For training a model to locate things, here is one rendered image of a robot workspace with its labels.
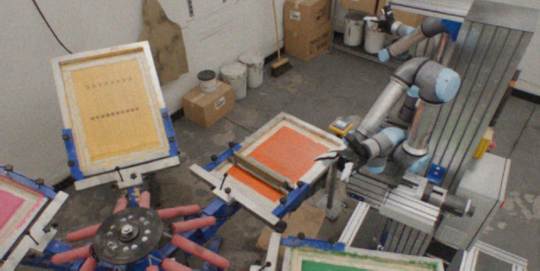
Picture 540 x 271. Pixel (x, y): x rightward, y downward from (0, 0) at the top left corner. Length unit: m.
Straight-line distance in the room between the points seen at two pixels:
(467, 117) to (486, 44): 0.35
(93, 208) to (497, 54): 3.31
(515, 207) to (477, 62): 2.40
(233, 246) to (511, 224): 2.41
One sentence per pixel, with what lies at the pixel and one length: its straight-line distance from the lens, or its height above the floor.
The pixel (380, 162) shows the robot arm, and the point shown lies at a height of 1.58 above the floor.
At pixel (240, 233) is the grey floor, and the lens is 3.23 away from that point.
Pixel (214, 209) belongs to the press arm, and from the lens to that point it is 2.07.
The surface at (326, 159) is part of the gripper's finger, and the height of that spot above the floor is 1.66.
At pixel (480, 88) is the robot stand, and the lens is 1.83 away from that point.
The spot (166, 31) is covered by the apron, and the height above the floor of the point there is 1.06.
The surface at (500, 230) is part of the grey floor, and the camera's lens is 3.74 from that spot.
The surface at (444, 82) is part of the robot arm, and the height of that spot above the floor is 1.88.
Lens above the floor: 2.64
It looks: 44 degrees down
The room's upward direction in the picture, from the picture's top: 1 degrees counter-clockwise
